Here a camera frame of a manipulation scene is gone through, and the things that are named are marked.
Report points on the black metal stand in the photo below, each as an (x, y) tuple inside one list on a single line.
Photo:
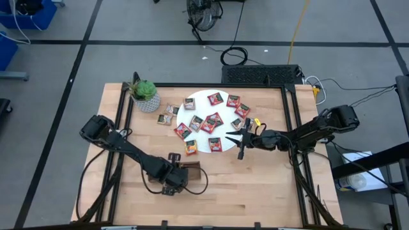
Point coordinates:
[(370, 161)]

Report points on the succulent in patterned white pot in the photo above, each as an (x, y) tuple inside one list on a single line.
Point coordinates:
[(145, 91)]

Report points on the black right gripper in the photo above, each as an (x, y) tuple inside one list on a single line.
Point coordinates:
[(254, 140)]

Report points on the white cardboard box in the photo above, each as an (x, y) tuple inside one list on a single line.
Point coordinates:
[(374, 182)]

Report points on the black floor fan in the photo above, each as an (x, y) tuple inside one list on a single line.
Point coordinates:
[(204, 14)]

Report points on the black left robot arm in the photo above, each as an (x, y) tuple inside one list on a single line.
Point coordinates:
[(137, 153)]

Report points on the red strawberry tea packet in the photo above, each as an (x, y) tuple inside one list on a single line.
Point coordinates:
[(233, 101), (215, 98), (218, 117), (208, 126), (242, 110), (182, 131), (215, 144)]

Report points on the grey cart base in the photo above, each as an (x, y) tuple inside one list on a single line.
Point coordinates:
[(14, 76)]

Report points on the clear plastic jar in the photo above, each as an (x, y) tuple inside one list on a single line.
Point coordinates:
[(356, 181)]

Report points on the yellow power plug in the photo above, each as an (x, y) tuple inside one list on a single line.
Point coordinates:
[(315, 91)]

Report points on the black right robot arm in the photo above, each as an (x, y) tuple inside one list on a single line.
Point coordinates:
[(319, 127)]

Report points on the small yellow tag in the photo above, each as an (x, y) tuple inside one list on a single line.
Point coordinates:
[(257, 121)]

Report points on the wooden three-compartment tray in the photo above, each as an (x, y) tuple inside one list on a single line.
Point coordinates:
[(193, 171)]

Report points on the large blue bin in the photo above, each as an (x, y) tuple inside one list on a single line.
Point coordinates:
[(44, 16)]

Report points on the orange mango tea packet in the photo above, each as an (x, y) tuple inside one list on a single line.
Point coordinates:
[(191, 147)]

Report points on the black perforated computer case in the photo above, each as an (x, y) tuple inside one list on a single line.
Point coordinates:
[(259, 75)]

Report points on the white round placemat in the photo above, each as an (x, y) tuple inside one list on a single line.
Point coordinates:
[(204, 140)]

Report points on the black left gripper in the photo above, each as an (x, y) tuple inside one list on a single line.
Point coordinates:
[(179, 179)]

